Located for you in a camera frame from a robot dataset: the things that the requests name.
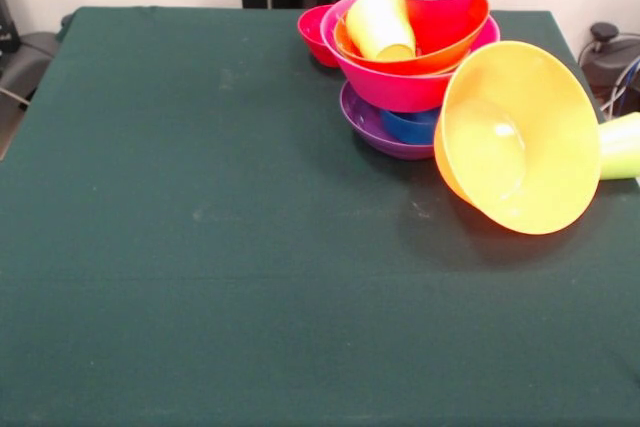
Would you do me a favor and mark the red-pink cup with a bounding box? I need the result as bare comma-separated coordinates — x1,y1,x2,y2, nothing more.
402,0,475,56

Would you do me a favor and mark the yellow cup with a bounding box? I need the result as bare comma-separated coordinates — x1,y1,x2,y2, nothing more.
344,0,418,63

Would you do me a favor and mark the red-orange bowl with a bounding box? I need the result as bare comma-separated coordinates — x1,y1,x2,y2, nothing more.
333,0,491,77

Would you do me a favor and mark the large pink bowl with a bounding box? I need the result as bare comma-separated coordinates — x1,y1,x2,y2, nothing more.
319,0,501,114

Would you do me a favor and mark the large orange bowl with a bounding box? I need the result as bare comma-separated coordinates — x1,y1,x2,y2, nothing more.
432,40,602,236

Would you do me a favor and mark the small blue bowl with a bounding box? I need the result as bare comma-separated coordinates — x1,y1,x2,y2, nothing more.
380,107,440,145

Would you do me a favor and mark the small red-pink bowl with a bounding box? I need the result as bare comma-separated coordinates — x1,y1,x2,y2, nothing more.
297,4,342,69

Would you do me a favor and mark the purple bowl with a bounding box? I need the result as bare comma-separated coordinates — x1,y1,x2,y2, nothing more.
339,80,435,161

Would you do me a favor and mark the lime green cup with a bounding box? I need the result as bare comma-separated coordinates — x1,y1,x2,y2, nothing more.
598,111,640,182

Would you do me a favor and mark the dark green tablecloth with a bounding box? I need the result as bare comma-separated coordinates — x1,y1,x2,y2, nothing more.
0,5,640,427

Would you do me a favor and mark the black device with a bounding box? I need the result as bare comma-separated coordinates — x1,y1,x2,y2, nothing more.
0,0,21,53

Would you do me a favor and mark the tangle of cables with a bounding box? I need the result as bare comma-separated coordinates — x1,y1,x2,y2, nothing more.
598,54,640,118

